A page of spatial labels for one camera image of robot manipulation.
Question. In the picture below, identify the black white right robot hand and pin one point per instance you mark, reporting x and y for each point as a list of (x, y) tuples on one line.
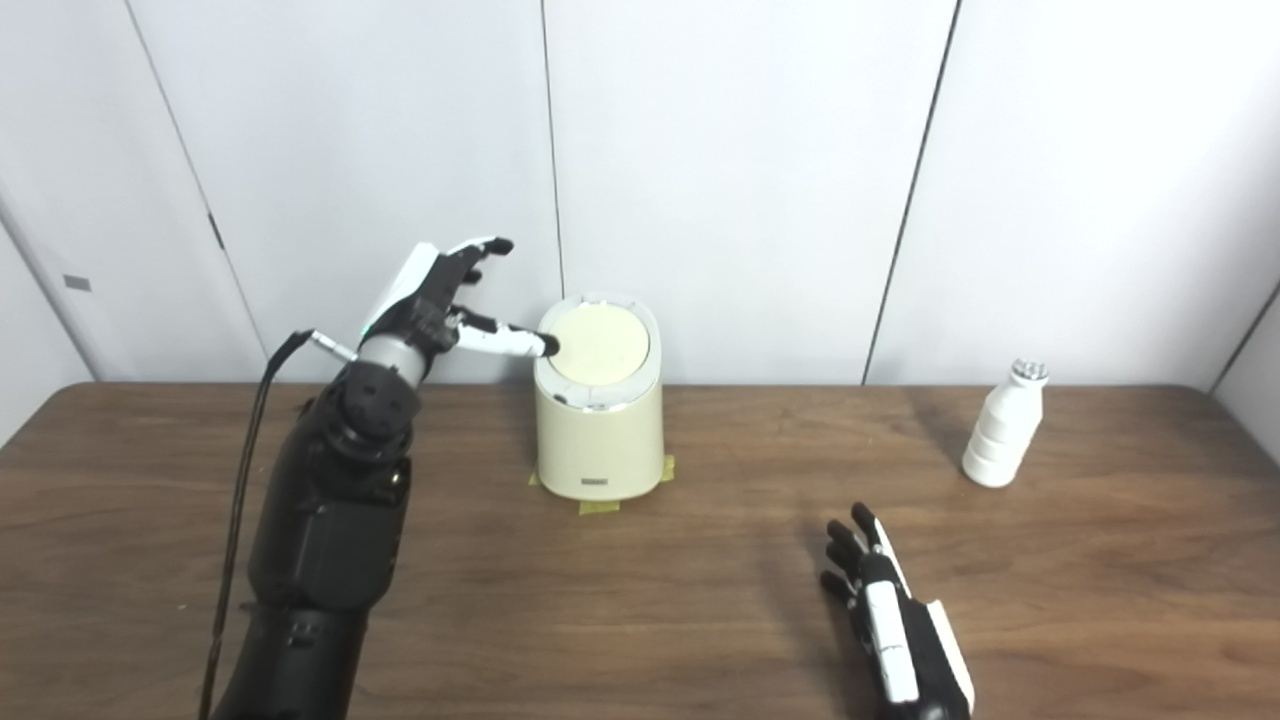
[(920, 660)]

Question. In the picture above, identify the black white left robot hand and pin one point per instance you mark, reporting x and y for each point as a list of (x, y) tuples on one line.
[(410, 295)]

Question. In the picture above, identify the round cream bin lid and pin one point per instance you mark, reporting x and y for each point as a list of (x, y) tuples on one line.
[(605, 345)]

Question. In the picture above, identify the cream-colored bin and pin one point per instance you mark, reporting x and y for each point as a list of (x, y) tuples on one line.
[(600, 450)]

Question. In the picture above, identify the small white plastic bottle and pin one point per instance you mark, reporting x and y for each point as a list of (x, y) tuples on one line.
[(1005, 430)]

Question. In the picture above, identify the small gray wall tag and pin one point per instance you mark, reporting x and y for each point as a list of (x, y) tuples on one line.
[(77, 283)]

